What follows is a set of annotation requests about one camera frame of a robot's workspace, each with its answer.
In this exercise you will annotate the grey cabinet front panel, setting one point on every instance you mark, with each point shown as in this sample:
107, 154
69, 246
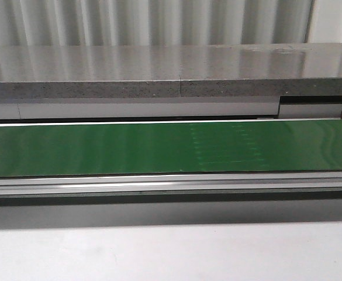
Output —
176, 107

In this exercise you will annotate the green conveyor belt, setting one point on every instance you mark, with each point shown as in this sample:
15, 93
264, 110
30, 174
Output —
170, 147

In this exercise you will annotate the white curtain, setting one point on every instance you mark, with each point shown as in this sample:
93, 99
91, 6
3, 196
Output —
144, 23

